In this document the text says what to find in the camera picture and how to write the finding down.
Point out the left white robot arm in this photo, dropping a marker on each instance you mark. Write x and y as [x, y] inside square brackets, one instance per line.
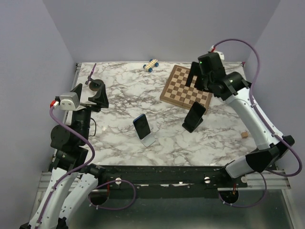
[73, 175]

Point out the round base phone stand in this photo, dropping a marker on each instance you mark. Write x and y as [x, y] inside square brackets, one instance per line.
[95, 84]

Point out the toy car blue wheels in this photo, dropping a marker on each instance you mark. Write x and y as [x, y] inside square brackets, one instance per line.
[152, 63]

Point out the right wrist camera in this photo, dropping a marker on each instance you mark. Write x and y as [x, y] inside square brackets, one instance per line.
[221, 54]

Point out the silver phone stand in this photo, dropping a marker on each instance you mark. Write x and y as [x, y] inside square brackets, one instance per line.
[146, 137]

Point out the blue smartphone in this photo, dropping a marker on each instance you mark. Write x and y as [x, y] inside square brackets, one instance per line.
[141, 126]

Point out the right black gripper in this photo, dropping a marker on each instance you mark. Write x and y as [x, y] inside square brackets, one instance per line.
[193, 71]

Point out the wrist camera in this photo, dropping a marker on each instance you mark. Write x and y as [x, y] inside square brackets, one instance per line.
[61, 102]
[221, 54]

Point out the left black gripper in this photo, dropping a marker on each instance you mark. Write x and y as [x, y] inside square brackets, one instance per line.
[101, 98]

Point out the black phone stand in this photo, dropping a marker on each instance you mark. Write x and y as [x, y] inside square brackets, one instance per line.
[191, 125]

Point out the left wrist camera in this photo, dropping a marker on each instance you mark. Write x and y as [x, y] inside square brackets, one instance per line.
[61, 102]

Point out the small wooden cube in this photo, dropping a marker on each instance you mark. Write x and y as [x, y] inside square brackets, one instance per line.
[244, 135]

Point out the black smartphone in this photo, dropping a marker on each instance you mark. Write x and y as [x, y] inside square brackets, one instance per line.
[196, 112]

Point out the purple smartphone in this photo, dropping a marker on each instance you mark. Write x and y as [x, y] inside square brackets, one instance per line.
[90, 75]

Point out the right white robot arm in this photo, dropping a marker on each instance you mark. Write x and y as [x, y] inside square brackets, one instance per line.
[271, 145]

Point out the black mounting rail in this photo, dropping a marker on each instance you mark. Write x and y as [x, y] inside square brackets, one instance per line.
[156, 182]

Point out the wooden chessboard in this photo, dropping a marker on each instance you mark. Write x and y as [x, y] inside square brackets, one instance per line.
[177, 93]

